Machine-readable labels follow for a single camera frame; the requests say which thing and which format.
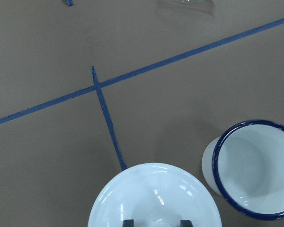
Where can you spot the white blue-rimmed enamel mug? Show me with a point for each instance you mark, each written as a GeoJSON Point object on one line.
{"type": "Point", "coordinates": [245, 165]}

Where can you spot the clear glass funnel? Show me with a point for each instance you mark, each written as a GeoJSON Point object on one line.
{"type": "Point", "coordinates": [191, 1]}

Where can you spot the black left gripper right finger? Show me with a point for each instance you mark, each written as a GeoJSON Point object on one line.
{"type": "Point", "coordinates": [186, 223]}

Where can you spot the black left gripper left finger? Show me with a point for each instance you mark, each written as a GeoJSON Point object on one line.
{"type": "Point", "coordinates": [128, 223]}

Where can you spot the white ceramic mug lid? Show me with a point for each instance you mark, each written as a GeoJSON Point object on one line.
{"type": "Point", "coordinates": [154, 195]}

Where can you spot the brown paper table cover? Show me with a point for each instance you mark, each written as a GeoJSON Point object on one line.
{"type": "Point", "coordinates": [162, 78]}

